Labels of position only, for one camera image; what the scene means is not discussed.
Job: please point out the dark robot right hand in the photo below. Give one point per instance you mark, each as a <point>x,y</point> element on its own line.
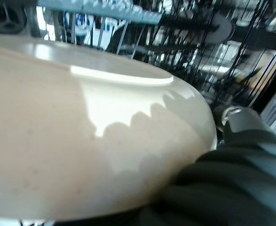
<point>246,176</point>

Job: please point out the beige ceramic plate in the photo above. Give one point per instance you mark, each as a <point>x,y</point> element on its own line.
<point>69,129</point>

